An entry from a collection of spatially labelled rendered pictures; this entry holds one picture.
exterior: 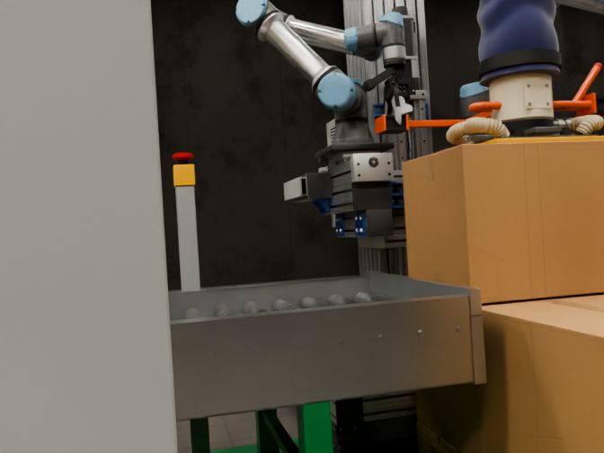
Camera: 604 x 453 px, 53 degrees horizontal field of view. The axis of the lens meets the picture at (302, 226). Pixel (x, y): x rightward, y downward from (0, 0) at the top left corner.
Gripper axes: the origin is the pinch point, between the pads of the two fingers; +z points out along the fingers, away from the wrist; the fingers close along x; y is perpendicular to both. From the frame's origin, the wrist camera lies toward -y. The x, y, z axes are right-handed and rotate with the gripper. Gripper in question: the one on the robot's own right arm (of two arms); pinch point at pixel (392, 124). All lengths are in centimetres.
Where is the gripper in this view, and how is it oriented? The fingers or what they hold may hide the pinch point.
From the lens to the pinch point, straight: 198.0
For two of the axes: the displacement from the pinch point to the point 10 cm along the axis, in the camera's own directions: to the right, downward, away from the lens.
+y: 9.8, -0.7, 2.0
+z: 0.7, 10.0, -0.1
